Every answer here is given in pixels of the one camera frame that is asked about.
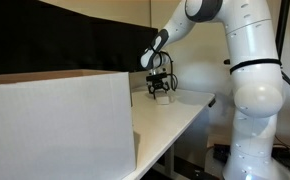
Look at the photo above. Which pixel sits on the white desk leg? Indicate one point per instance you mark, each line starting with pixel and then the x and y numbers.
pixel 170 160

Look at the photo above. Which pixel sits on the black computer monitor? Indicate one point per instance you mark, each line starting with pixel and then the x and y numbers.
pixel 35 36
pixel 125 46

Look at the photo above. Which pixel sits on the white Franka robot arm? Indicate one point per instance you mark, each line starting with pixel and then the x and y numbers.
pixel 255 100

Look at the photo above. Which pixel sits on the small white box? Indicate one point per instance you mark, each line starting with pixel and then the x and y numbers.
pixel 163 100

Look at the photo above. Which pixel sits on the black stereo camera bar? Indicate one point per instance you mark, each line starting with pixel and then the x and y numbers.
pixel 226 61

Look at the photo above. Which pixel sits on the large white cardboard box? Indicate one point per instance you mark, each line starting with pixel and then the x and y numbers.
pixel 58 126

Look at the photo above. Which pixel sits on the black electronics box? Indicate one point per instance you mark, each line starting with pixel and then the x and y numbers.
pixel 222 153

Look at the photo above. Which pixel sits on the black vertical pole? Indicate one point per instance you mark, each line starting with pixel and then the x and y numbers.
pixel 282 26

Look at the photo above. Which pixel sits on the brown cardboard sheet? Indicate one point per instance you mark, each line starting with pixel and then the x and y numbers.
pixel 216 138

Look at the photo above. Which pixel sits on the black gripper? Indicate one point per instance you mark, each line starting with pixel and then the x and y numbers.
pixel 158 83

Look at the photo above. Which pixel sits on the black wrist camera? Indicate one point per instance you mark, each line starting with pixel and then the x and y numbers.
pixel 156 78

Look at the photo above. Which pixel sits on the black desk control panel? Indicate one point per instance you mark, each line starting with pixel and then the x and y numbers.
pixel 212 102

